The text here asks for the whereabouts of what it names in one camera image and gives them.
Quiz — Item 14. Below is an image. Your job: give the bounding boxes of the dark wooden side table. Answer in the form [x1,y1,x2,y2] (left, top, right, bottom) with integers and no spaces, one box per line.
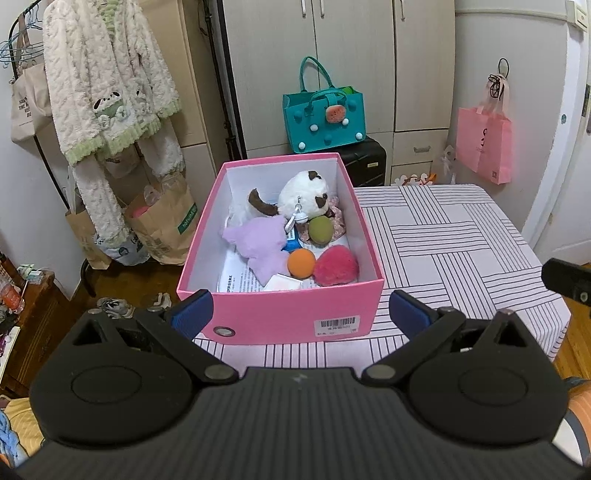
[1,270,64,398]

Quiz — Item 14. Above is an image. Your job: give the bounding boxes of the metal wall hook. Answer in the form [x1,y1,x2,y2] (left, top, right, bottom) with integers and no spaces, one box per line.
[497,57,510,79]

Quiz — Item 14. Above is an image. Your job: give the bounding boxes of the brown paper bag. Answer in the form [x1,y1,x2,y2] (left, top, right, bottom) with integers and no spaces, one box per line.
[124,176,198,266]

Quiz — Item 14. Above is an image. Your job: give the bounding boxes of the pink fluffy pompom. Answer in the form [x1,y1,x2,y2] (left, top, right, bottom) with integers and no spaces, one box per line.
[312,245,360,287]

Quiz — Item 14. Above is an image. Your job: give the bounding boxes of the orange egg sponge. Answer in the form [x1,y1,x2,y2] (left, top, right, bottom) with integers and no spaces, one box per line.
[287,248,317,280]

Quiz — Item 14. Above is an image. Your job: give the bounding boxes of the white light switch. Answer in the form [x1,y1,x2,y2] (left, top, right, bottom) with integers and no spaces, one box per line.
[565,0,589,32]

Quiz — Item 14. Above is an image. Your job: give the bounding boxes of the beige wooden wardrobe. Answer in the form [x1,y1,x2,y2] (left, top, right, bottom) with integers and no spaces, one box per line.
[211,1,456,183]

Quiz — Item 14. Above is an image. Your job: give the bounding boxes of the brown slippers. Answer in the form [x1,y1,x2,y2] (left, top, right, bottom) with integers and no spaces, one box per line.
[147,292,172,313]

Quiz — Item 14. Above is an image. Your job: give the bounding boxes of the black suitcase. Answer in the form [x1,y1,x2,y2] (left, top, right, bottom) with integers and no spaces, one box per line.
[337,137,387,187]

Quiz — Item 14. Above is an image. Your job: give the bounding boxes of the white mesh bath pouf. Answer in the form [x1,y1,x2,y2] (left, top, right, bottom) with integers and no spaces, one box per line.
[224,203,252,228]

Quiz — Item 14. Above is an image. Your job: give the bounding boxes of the pink tote bag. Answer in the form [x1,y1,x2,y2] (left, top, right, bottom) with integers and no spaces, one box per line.
[456,74,514,185]

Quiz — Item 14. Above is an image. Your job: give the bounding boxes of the black clothes rack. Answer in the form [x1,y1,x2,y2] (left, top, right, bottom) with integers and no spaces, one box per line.
[1,1,85,297]

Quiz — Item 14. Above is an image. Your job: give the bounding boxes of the pink floral scrunchie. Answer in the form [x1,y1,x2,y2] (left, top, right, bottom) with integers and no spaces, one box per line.
[297,197,346,247]

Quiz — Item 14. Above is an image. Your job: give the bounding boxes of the white tissue pack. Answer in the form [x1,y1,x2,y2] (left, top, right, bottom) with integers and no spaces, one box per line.
[263,274,303,292]

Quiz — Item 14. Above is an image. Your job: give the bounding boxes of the white brown plush dog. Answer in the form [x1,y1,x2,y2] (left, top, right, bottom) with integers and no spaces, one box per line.
[249,170,329,233]

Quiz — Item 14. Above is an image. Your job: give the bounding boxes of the green egg sponge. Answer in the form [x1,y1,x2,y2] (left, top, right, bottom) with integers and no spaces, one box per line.
[308,216,334,247]

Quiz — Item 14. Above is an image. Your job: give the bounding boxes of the teal felt handbag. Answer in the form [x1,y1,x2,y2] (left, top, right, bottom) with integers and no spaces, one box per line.
[283,56,367,154]

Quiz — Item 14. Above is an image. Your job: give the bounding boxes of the grey sneakers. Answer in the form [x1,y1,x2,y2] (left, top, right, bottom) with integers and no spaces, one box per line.
[96,297,135,319]

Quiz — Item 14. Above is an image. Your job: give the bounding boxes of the blue wet wipes pack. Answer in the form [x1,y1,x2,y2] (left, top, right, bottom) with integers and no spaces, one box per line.
[283,227,301,253]

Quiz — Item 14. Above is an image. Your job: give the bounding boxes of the cream knit cardigan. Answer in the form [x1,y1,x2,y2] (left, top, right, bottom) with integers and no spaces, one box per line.
[43,1,185,248]

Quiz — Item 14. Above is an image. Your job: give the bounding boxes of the striped tablecloth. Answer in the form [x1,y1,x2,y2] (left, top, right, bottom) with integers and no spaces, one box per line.
[194,184,571,371]

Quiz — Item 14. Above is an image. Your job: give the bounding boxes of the pink storage box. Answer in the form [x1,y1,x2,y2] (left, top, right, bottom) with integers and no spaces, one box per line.
[177,153,385,345]

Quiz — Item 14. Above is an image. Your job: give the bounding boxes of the white door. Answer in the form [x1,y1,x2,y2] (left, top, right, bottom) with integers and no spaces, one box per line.
[533,84,590,265]

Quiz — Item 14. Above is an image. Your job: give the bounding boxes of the purple plush toy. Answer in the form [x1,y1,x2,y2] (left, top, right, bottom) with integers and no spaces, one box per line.
[221,215,288,286]

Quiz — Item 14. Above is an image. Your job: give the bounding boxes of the beige canvas tote bag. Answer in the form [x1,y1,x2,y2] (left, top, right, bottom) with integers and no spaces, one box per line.
[11,18,52,143]

